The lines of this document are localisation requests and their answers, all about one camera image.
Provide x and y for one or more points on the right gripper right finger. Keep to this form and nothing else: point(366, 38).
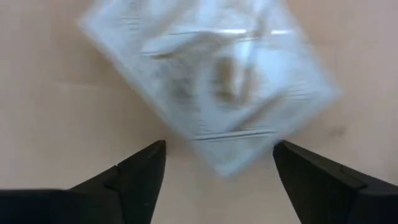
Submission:
point(326, 199)

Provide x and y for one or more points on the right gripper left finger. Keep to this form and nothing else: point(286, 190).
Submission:
point(133, 186)

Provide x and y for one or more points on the playing card deck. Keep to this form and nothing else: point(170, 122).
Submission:
point(217, 87)

